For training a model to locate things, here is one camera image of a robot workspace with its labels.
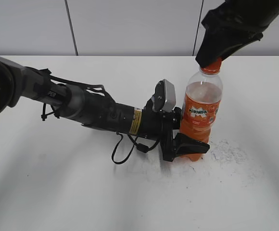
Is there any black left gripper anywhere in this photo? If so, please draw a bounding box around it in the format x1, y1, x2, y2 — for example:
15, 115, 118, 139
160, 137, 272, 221
160, 107, 210, 161

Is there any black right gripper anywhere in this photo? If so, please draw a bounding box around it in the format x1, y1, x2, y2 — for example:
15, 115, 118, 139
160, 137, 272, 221
195, 0, 279, 68

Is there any orange bottle cap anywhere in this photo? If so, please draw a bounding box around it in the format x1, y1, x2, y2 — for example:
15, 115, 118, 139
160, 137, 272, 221
201, 57, 222, 75

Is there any orange Mirinda soda bottle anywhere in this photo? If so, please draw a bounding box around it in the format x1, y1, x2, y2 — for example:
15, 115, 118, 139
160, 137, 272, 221
178, 58, 224, 162

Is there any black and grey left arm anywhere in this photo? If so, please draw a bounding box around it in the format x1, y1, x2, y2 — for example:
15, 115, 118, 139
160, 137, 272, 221
0, 57, 210, 162

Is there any black looped camera cable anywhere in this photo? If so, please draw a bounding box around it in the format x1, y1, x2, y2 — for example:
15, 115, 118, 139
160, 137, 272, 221
111, 132, 162, 165

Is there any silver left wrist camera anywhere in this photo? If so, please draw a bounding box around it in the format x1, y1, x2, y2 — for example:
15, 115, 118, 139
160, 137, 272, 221
151, 79, 176, 113

